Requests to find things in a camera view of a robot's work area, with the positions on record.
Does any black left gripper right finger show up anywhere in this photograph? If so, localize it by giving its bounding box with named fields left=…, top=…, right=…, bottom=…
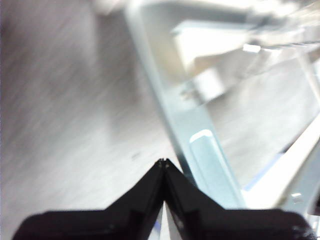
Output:
left=164, top=158, right=316, bottom=240

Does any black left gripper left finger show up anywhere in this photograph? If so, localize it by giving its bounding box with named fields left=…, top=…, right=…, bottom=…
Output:
left=11, top=159, right=165, bottom=240

